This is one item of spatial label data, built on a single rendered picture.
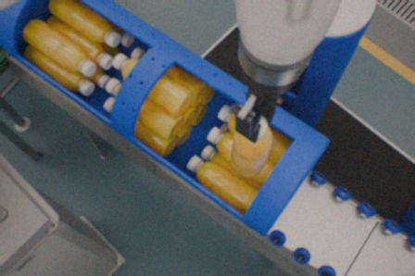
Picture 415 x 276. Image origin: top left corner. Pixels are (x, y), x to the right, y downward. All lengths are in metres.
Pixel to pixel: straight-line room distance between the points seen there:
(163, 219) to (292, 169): 1.31
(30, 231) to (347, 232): 0.81
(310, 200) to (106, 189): 1.25
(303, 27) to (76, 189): 2.00
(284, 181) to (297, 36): 0.58
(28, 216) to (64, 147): 1.26
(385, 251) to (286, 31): 0.97
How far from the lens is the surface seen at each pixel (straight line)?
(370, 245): 1.35
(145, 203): 2.28
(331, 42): 1.45
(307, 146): 1.05
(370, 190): 2.22
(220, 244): 2.22
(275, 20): 0.45
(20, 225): 1.23
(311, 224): 1.32
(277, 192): 1.02
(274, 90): 0.60
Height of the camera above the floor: 2.20
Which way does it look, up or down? 69 degrees down
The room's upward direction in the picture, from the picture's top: 3 degrees counter-clockwise
